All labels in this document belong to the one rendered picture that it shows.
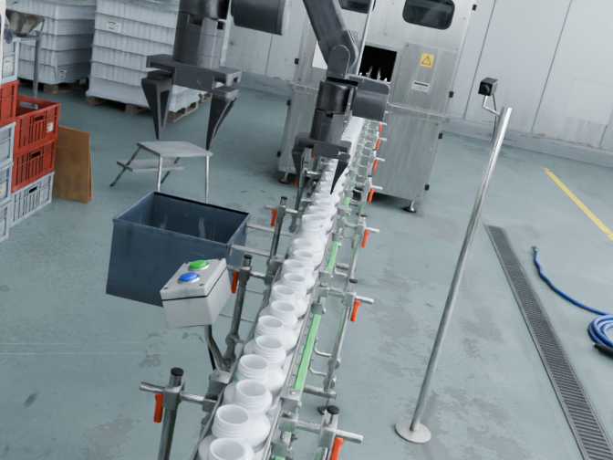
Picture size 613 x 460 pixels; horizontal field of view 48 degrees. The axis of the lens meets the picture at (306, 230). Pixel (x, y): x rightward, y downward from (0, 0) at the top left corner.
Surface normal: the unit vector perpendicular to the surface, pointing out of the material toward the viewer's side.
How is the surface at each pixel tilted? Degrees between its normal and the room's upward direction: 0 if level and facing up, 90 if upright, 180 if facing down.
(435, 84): 90
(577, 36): 90
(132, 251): 90
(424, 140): 90
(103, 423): 0
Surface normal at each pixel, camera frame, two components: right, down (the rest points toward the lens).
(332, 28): -0.08, 0.26
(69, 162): -0.13, 0.48
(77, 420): 0.19, -0.93
